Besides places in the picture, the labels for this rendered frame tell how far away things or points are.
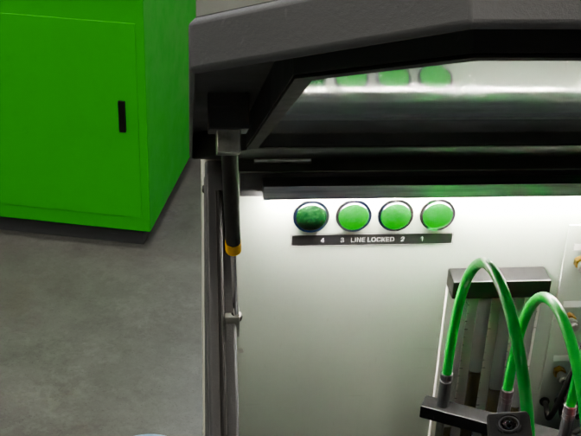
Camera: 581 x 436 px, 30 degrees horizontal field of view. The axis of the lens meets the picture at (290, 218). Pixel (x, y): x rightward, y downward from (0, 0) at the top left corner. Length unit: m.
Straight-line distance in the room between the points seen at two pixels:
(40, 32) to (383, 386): 2.44
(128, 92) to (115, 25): 0.24
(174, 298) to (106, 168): 0.54
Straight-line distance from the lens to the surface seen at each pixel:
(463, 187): 1.51
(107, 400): 3.41
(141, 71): 3.81
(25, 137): 4.05
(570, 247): 1.63
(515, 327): 1.26
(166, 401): 3.39
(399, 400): 1.73
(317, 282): 1.58
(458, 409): 1.64
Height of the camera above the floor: 2.12
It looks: 29 degrees down
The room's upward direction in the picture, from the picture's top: 2 degrees clockwise
